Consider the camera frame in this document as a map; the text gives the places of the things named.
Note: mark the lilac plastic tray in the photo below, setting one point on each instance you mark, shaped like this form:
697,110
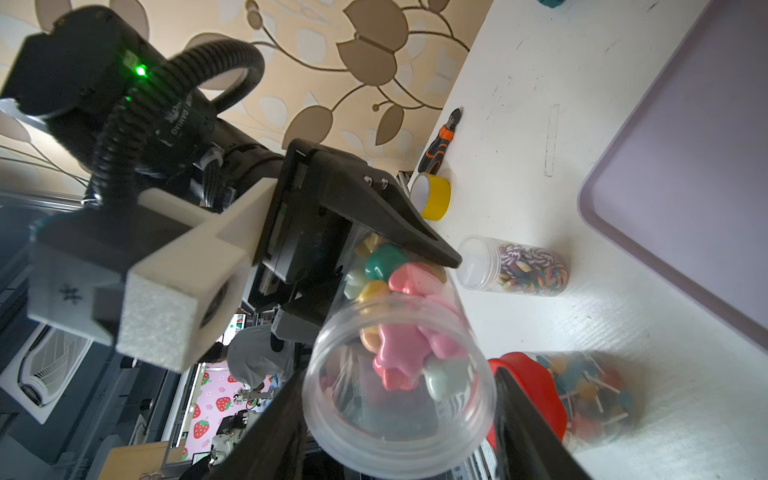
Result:
683,186

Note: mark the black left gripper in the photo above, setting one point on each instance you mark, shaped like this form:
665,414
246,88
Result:
303,237

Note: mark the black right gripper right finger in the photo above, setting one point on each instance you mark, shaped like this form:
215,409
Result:
526,448

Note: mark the clear jar of star candies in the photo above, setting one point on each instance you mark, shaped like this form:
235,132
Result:
396,387

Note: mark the orange black pliers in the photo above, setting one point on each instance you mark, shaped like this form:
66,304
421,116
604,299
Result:
432,159

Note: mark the red lidded clear jar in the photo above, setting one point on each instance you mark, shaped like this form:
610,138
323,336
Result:
581,395

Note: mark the open clear jar of candies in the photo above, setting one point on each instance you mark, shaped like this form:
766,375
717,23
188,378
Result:
500,266

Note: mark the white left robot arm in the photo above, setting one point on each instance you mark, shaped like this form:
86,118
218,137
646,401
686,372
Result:
136,120

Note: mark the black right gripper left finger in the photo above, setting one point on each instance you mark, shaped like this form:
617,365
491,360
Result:
274,447

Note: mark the yellow tape roll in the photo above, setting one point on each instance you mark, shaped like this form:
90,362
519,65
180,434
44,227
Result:
430,196

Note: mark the green plastic block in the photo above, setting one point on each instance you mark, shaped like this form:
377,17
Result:
551,3

